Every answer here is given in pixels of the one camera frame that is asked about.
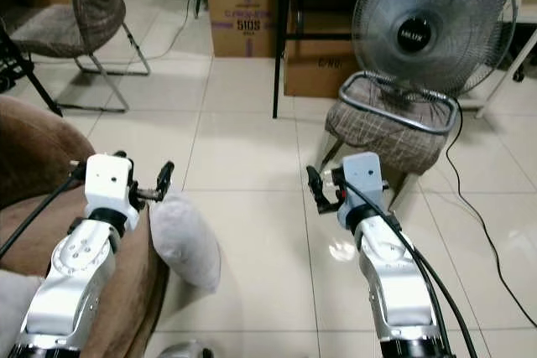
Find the light grey pillow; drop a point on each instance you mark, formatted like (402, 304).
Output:
(185, 241)

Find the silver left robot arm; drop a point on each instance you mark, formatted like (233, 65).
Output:
(63, 282)

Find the brown sofa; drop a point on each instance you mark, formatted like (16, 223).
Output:
(42, 148)

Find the grey sofa cushion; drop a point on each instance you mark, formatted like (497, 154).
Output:
(13, 308)

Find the plain cardboard box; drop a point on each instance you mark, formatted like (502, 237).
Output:
(319, 69)

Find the brown mesh-back chair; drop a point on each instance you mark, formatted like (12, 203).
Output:
(84, 14)

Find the cardboard box purple print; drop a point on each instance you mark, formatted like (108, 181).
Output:
(243, 10)

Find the white metal leg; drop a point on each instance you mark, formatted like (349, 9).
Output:
(503, 73)

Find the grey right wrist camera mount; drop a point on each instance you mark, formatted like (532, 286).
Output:
(361, 178)

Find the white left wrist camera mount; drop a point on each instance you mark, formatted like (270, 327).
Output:
(109, 182)

